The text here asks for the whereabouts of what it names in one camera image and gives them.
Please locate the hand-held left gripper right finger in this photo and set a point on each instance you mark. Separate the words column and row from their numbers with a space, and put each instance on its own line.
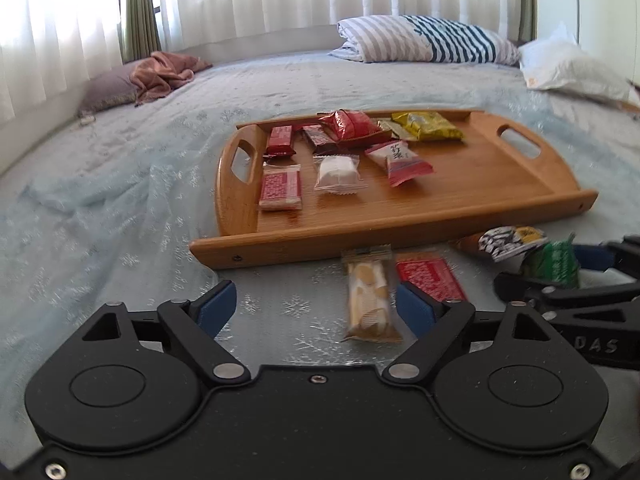
column 415, row 310

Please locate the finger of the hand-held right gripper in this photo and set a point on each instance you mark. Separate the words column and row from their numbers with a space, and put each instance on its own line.
column 550, row 292
column 595, row 258

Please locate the red triangular snack packet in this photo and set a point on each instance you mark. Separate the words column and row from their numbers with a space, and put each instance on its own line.
column 350, row 125

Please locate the beige cracker packet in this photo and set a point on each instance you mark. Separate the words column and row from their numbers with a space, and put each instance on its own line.
column 370, row 300

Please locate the red and white pastry packet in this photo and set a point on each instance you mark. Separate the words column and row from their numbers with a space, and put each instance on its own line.
column 400, row 162

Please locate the green pea snack packet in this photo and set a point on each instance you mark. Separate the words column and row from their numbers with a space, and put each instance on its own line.
column 555, row 262

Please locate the white pillow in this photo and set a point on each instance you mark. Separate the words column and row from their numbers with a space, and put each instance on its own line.
column 560, row 67

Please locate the pink blanket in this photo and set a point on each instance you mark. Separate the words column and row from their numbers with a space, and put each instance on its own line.
column 160, row 72

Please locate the red patterned biscuit packet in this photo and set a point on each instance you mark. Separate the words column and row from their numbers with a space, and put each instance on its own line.
column 432, row 275
column 281, row 190

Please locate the black and white snack packet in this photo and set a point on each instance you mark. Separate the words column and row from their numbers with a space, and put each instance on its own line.
column 505, row 242

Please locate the purple pillow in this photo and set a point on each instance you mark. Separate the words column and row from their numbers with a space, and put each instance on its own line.
column 107, row 90

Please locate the dark red wrapped snack bar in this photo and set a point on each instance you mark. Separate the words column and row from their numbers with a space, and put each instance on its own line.
column 317, row 141

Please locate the striped folded quilt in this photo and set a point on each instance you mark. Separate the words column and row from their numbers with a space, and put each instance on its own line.
column 400, row 37

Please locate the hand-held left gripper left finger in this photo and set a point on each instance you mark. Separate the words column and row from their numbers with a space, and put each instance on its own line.
column 220, row 302

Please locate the yellow snack packet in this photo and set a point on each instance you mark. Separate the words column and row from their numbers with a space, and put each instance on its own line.
column 427, row 126

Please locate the gold snack packet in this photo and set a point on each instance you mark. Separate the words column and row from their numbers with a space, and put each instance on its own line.
column 387, row 127

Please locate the white candy packet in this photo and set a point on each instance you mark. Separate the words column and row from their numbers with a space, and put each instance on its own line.
column 337, row 172

